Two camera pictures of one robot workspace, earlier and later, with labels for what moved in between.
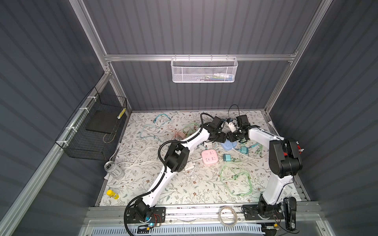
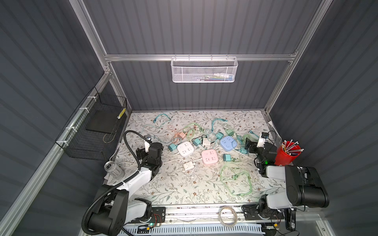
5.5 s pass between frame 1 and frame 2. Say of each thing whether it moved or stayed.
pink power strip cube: stayed
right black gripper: moved
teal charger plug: stayed
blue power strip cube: stayed
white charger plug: stayed
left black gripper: moved
